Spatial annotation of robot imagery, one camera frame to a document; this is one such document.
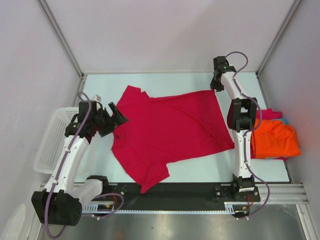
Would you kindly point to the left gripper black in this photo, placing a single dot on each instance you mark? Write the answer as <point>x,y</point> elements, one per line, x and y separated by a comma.
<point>109,128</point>

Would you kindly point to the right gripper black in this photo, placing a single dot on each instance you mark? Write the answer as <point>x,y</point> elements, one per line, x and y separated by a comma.
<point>214,86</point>

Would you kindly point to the crimson red t shirt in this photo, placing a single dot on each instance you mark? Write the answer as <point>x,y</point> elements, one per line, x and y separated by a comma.
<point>163,130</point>

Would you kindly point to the white perforated plastic basket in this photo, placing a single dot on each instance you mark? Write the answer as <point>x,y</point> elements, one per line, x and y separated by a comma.
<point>52,143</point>

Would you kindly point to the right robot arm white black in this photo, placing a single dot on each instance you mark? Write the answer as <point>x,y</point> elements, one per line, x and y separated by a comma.
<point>241,120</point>

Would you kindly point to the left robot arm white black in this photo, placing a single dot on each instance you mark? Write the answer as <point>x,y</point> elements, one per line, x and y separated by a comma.
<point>59,203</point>

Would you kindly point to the folded magenta t shirt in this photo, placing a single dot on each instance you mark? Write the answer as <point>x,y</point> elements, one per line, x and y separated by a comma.
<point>268,114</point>

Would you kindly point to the folded teal t shirt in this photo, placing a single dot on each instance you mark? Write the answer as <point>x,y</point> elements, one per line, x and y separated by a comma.
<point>277,136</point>

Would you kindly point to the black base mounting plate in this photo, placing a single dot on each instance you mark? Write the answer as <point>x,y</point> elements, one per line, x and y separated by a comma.
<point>188,196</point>

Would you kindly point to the folded orange t shirt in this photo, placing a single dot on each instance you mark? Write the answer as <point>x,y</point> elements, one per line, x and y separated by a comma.
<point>260,141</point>

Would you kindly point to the aluminium extrusion rail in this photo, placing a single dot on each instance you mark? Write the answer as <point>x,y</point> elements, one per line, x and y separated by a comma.
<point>280,193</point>

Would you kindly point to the white slotted cable duct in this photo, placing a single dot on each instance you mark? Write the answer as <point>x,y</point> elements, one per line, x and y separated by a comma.
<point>92,210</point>

